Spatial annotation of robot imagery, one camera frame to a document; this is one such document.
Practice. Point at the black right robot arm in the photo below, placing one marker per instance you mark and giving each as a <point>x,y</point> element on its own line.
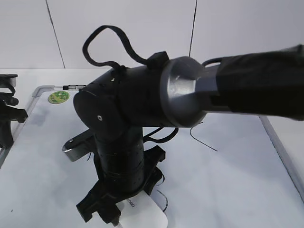
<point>176,93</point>

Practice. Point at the white rectangular board eraser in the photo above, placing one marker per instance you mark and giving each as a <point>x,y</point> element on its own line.
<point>141,211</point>

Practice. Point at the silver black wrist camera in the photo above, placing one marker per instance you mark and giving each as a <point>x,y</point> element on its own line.
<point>80,145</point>

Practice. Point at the white board with grey frame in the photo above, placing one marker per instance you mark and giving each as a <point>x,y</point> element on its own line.
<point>225,173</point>

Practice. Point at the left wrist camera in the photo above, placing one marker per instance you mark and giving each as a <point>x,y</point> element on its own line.
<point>8,79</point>

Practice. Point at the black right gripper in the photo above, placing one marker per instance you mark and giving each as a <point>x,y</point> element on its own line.
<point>121,177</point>

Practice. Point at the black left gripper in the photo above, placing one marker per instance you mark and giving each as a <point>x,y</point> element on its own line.
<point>8,113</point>

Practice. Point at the round green magnet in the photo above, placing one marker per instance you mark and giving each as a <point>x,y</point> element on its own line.
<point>58,97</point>

